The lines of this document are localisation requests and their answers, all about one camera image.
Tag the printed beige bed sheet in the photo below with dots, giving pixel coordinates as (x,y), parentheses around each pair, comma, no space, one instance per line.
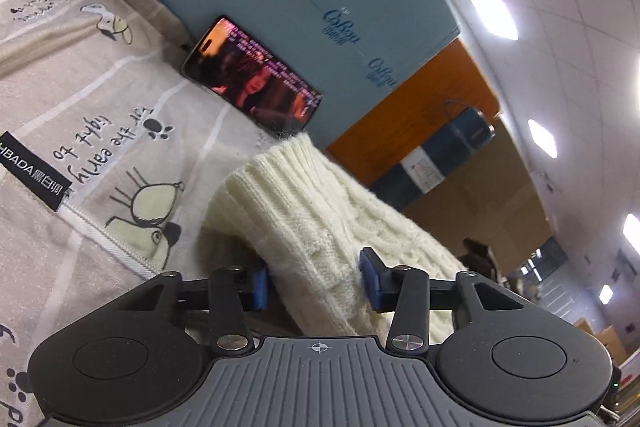
(95,132)

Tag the cardboard box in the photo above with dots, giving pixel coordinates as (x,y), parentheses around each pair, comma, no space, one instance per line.
(607,339)

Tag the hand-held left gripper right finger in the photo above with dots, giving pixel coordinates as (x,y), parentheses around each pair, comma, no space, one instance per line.
(370,278)

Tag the black fabric label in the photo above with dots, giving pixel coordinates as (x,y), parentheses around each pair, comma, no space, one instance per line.
(35,169)

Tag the blue rolled mat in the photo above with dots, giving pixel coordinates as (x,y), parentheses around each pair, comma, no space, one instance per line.
(440,147)

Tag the smartphone with lit screen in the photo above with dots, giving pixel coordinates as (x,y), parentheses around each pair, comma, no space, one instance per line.
(250,72)

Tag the ceiling light panel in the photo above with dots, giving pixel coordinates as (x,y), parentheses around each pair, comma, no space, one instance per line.
(632,232)
(606,294)
(543,138)
(493,17)

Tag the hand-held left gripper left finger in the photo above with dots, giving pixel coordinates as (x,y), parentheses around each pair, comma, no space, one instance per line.
(260,285)

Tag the brown cardboard panel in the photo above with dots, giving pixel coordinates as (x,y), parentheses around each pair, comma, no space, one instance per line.
(490,207)

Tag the orange wooden board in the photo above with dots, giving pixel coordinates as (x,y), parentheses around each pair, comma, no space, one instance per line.
(415,112)

